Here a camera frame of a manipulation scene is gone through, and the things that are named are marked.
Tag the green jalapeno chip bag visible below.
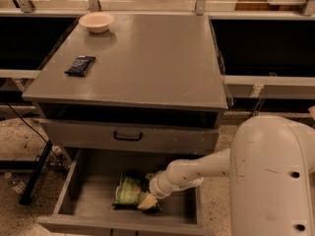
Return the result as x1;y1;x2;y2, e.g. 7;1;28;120
113;174;160;212

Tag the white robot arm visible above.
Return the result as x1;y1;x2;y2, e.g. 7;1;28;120
150;115;315;236

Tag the open grey middle drawer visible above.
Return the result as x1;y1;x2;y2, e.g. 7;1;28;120
38;149;210;236

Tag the grey drawer cabinet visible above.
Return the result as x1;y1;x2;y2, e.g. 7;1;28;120
24;14;227;236

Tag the closed grey top drawer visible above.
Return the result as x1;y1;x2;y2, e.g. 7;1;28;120
40;119;219;155

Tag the dark blue snack bag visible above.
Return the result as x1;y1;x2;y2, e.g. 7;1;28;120
65;56;95;77

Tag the black table leg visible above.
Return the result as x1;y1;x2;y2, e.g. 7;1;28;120
19;141;52;206

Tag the white bowl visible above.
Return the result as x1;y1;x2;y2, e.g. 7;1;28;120
79;12;114;33

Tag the black drawer handle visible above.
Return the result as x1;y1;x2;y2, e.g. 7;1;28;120
113;131;143;142

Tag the black cable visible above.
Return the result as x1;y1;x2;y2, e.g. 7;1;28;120
4;101;67;169

